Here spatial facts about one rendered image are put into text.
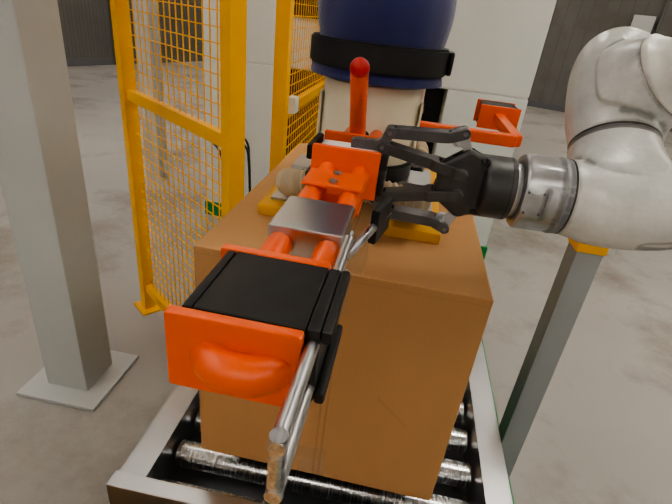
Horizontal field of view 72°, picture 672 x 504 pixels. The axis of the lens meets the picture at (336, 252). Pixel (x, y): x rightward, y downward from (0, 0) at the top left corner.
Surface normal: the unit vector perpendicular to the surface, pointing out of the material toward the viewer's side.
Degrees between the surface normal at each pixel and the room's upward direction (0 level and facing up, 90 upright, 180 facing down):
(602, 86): 65
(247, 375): 52
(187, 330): 90
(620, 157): 36
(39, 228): 90
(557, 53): 90
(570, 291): 90
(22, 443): 0
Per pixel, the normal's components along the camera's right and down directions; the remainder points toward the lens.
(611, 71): -0.79, -0.31
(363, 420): -0.18, 0.44
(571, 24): -0.49, 0.36
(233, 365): 0.03, -0.60
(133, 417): 0.11, -0.88
